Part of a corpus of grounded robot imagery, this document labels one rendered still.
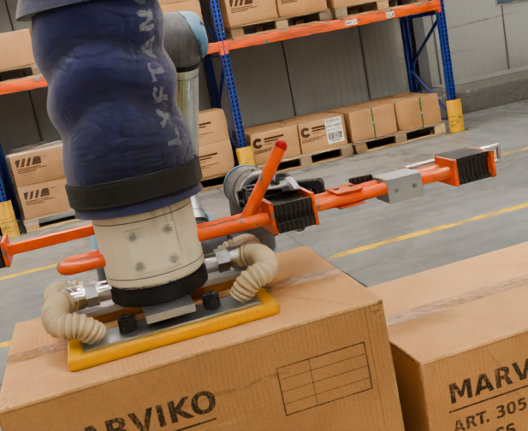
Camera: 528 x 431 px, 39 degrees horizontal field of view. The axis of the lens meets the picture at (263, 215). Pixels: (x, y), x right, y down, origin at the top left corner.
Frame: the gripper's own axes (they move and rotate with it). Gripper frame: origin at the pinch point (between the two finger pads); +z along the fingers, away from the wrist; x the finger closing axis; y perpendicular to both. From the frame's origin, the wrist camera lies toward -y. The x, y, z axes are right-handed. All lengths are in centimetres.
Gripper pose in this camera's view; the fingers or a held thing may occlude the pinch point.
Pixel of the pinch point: (301, 206)
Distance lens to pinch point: 133.6
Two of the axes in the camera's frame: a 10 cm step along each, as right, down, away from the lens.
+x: -1.9, -9.6, -2.2
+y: -9.5, 2.4, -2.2
